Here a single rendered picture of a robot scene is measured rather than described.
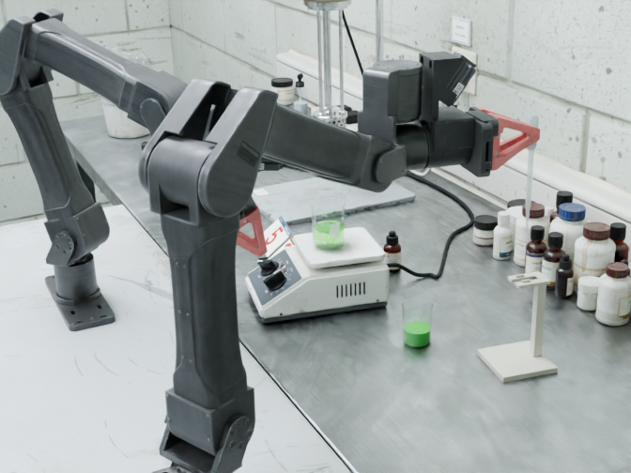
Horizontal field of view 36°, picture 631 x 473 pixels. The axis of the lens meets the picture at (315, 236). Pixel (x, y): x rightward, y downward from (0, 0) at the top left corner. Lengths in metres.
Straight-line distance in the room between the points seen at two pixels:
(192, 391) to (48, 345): 0.52
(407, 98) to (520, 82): 0.77
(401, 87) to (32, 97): 0.59
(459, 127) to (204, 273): 0.38
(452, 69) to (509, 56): 0.77
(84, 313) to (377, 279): 0.45
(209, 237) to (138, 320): 0.62
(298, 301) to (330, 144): 0.47
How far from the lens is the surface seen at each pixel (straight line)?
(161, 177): 0.89
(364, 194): 1.91
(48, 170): 1.47
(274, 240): 1.68
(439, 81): 1.12
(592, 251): 1.51
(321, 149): 0.99
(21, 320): 1.54
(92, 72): 1.38
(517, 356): 1.35
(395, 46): 2.25
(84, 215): 1.48
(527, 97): 1.85
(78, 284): 1.53
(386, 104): 1.09
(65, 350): 1.43
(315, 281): 1.42
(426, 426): 1.21
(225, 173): 0.86
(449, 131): 1.13
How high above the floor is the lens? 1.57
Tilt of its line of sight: 23 degrees down
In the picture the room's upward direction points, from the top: 2 degrees counter-clockwise
